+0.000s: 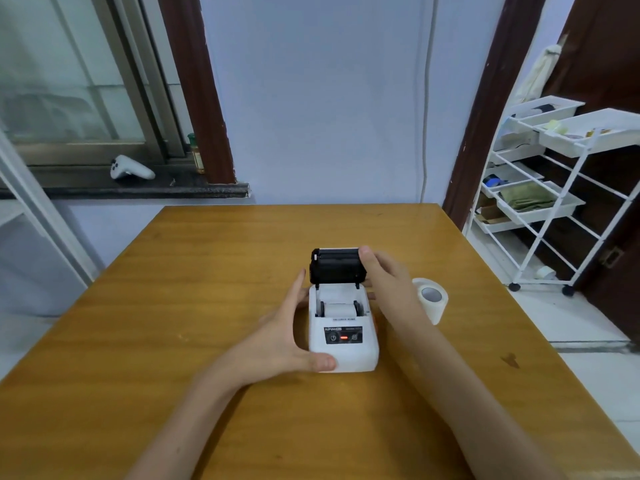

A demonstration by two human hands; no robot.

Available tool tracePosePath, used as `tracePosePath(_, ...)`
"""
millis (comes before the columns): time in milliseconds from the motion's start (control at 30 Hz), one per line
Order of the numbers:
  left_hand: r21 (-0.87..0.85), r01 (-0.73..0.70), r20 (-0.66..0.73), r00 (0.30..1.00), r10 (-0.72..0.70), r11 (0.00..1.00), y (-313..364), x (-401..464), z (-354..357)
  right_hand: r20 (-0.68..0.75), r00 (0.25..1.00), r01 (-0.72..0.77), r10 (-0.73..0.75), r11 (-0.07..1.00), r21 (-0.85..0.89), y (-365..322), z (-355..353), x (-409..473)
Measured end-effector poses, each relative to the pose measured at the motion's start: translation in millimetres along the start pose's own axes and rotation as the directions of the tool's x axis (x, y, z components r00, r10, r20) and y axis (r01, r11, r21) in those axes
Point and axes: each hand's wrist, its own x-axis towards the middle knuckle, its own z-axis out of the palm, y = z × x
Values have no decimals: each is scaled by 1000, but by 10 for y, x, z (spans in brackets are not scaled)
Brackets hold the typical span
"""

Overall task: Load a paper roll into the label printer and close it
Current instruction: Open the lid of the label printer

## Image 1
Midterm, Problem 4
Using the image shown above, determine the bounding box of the white game controller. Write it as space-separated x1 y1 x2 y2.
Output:
110 155 156 181

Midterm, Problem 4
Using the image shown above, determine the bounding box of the white wall cable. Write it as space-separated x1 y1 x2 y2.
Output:
419 0 442 203

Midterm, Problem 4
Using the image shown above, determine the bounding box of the person's left forearm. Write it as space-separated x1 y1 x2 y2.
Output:
125 364 252 480

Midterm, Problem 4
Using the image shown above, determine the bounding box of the green folded cloth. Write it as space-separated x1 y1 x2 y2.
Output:
499 182 557 213

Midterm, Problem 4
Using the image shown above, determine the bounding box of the person's right hand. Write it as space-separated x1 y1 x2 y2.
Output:
359 246 422 331

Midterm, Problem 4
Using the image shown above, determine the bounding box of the white rolling shelf cart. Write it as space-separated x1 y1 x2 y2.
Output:
467 96 640 298

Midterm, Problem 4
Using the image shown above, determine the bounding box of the dark brown door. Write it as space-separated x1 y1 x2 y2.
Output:
542 0 640 346

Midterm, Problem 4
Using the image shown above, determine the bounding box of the small cardboard box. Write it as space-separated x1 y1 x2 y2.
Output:
475 202 512 226

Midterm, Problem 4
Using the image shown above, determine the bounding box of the white paper roll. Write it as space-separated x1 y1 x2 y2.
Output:
411 278 449 326

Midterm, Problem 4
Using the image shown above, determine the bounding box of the white label printer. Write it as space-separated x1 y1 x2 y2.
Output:
306 247 381 374

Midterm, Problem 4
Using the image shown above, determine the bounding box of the dark stone window sill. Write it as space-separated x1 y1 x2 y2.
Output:
0 163 251 201

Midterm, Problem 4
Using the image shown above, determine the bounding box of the brown glass bottle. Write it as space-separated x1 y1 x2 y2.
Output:
187 133 206 174

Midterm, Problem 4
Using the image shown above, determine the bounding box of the white hanging cloth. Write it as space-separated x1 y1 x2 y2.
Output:
514 43 564 106

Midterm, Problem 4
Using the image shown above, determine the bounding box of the white aluminium frame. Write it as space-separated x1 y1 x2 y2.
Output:
0 129 102 287

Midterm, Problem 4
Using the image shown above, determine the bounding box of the dark brown wooden post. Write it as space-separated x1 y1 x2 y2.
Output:
157 0 237 185

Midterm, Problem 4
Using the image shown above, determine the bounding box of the sliding glass window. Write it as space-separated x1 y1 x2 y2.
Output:
0 0 190 168

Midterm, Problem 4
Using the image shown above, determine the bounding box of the dark brown door frame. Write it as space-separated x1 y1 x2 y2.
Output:
442 0 549 231

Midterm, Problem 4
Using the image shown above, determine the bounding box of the person's left hand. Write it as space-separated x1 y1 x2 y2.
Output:
219 268 337 390

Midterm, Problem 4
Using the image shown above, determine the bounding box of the person's right forearm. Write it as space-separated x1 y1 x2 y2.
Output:
386 315 566 480

